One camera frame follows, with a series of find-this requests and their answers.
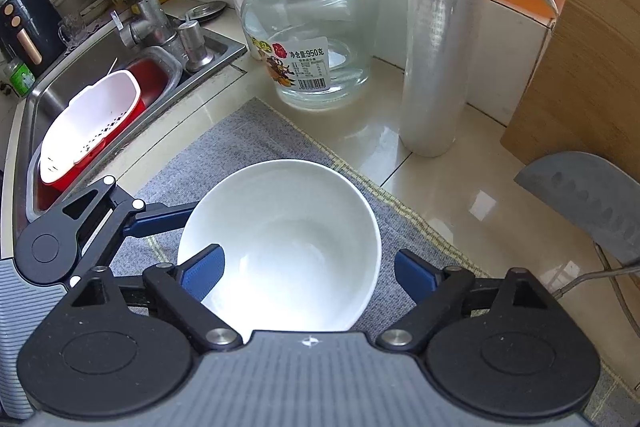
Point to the metal sink strainer lid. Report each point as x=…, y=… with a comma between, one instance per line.
x=205, y=10

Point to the wide-blade kitchen knife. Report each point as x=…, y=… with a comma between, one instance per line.
x=585, y=192

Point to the bamboo cutting board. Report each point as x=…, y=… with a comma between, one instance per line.
x=600, y=82

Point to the small green-label bottle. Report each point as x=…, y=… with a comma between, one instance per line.
x=20, y=79

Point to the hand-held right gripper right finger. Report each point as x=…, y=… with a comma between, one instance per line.
x=417, y=277

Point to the glass jar yellow lid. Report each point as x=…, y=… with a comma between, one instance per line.
x=305, y=22

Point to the steel soap dispenser pump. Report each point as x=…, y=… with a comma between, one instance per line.
x=195, y=47

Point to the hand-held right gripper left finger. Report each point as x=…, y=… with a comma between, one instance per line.
x=202, y=272

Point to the grey checkered mat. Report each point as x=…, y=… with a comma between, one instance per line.
x=280, y=132

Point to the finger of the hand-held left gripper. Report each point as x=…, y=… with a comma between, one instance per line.
x=160, y=222

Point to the stainless steel sink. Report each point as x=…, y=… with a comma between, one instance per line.
x=70, y=87

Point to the red basin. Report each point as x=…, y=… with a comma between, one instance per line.
x=150, y=82

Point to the white floral bowl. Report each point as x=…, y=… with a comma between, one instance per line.
x=280, y=232

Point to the thick plastic wrap roll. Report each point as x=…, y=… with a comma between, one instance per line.
x=435, y=32

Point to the dark blue appliance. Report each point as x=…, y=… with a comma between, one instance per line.
x=30, y=22

